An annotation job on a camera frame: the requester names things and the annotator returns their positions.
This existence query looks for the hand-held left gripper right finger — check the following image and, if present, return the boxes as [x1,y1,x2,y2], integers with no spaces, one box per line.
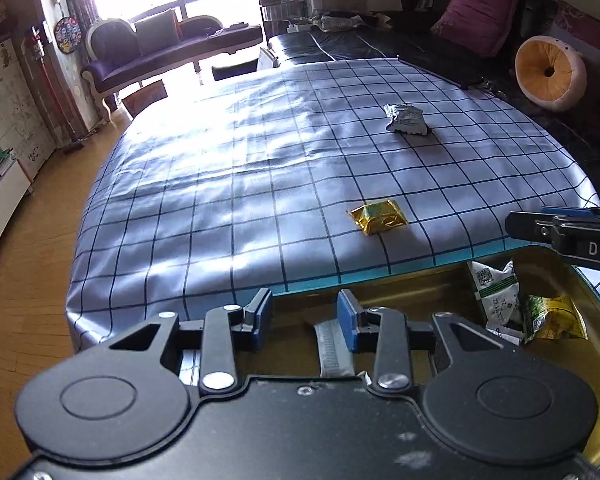
[336,289,515,394]

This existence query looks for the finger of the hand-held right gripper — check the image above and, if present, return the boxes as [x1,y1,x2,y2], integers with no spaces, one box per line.
[505,211,557,247]
[540,206,600,219]

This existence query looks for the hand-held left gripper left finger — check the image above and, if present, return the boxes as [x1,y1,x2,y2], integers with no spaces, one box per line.
[105,287,275,395]

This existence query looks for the long silver stick pouch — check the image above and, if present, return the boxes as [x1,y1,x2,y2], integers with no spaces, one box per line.
[311,319,367,379]

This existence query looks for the white green-print snack packet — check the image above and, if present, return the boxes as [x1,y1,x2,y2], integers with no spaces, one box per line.
[466,259,525,346]

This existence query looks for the yellow green snack packet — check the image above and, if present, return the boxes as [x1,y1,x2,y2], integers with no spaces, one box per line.
[522,294,589,344]

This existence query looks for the gold metal tray teal rim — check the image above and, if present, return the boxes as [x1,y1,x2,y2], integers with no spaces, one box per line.
[272,245,600,468]

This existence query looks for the gold square snack packet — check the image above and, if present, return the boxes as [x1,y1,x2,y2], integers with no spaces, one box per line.
[349,199,411,236]

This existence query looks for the silver white snack packet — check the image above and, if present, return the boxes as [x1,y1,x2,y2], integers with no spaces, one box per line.
[384,103,427,137]

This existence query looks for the round yellow plush cushion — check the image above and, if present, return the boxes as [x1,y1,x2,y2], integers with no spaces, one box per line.
[515,35,588,112]

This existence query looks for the magenta pillow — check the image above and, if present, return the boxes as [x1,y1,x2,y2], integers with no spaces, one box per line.
[431,0,527,57]

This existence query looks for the brown bag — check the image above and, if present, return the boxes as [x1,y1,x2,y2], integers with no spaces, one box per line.
[121,80,168,116]

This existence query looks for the purple chaise lounge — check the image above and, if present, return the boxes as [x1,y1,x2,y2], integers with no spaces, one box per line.
[81,15,264,111]

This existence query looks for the low white cabinet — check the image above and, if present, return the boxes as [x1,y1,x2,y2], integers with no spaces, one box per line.
[0,160,35,271]

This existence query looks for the grey cushion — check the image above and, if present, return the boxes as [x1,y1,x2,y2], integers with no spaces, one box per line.
[134,8,180,56]

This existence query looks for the white storage rack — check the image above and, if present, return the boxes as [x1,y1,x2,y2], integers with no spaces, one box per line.
[257,0,311,23]

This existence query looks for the red stick vacuum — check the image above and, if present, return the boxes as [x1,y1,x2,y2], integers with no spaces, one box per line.
[27,21,87,153]

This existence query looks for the white cartoon print cabinet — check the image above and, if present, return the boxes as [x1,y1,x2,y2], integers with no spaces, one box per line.
[0,37,56,181]

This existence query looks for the round colourful wall board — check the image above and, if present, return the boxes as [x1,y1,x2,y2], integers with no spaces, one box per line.
[54,16,83,54]

